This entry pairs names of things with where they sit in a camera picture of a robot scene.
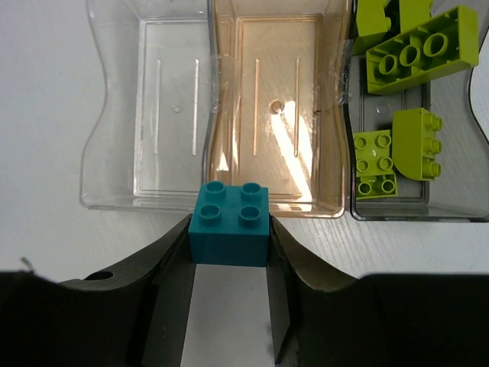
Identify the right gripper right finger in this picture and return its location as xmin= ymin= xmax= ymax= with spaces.
xmin=267 ymin=219 xmax=488 ymax=366

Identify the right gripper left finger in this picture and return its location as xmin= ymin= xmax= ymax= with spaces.
xmin=1 ymin=218 xmax=196 ymax=366

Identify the blue square lego brick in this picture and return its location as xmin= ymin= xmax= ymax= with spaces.
xmin=188 ymin=180 xmax=270 ymax=267

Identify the green square lego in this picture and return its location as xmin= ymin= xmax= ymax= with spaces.
xmin=354 ymin=130 xmax=397 ymax=200

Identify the green printed lego brick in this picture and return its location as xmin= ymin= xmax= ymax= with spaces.
xmin=392 ymin=108 xmax=443 ymax=181

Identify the small green lego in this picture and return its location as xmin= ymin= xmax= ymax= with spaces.
xmin=352 ymin=0 xmax=400 ymax=56

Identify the clear translucent container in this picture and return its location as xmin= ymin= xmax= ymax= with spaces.
xmin=80 ymin=1 xmax=219 ymax=213

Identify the grey translucent container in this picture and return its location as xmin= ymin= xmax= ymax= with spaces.
xmin=343 ymin=1 xmax=488 ymax=222

